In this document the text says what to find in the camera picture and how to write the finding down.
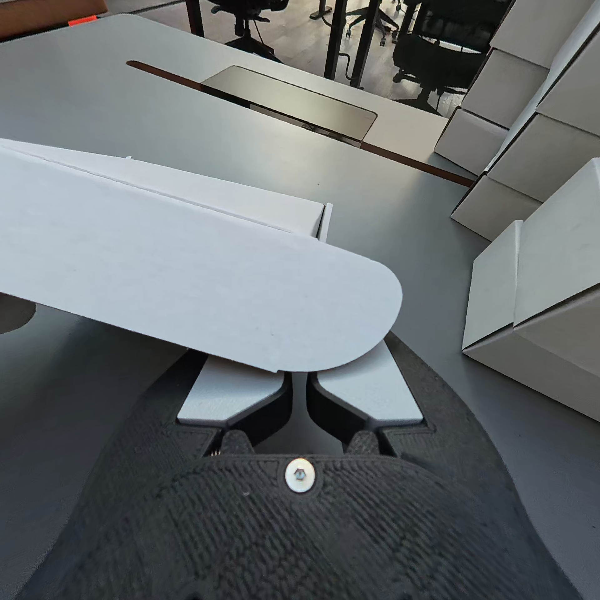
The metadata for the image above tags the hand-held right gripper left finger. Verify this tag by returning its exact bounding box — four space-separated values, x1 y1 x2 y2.
176 354 290 437

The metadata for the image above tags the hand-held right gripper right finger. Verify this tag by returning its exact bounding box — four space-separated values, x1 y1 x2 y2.
306 337 426 439

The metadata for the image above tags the white cardboard box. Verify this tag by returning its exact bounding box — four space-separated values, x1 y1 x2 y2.
0 137 404 374

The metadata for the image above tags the stack of white closed cartons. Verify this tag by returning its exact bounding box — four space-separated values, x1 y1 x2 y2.
433 0 600 415

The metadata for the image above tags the black office chair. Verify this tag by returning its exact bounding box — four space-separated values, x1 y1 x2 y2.
346 4 400 44
390 0 497 116
205 0 292 53

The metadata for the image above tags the grey cable cover panel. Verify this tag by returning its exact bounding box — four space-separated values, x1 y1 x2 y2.
201 65 379 150

